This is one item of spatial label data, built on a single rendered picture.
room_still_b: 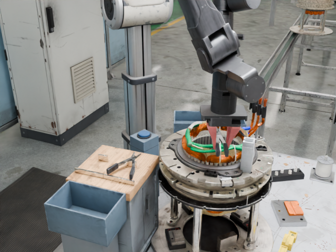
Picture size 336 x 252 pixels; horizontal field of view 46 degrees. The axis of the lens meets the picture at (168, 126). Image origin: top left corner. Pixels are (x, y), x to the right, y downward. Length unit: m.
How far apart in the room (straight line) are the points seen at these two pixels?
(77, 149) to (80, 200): 2.31
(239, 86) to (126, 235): 0.53
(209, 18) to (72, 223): 0.57
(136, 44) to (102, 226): 0.70
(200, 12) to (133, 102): 0.74
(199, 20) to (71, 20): 2.61
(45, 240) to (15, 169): 0.91
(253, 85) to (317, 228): 0.74
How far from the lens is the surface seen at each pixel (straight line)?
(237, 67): 0.82
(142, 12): 1.36
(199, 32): 0.81
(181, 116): 1.46
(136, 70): 1.45
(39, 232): 2.60
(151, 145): 1.33
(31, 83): 3.38
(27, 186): 3.02
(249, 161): 1.04
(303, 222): 1.41
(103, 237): 0.98
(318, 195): 1.58
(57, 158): 3.31
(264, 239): 1.31
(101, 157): 1.15
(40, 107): 3.43
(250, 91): 0.81
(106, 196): 1.05
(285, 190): 1.57
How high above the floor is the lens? 1.67
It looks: 27 degrees down
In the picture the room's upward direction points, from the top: straight up
